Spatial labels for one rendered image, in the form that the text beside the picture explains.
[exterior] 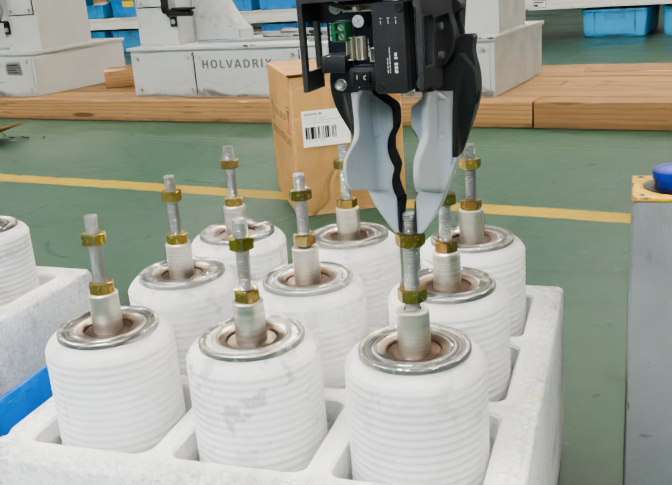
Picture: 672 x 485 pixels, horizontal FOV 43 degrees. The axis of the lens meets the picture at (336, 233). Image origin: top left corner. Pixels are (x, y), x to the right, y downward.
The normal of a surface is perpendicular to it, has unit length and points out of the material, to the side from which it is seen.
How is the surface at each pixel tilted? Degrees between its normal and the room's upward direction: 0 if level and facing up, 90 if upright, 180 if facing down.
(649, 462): 90
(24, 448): 0
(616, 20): 92
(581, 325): 0
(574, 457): 0
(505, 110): 90
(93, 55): 90
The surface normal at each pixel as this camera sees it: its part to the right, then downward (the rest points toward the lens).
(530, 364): -0.07, -0.95
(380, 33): -0.39, 0.30
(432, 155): 0.92, 0.06
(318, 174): 0.21, 0.25
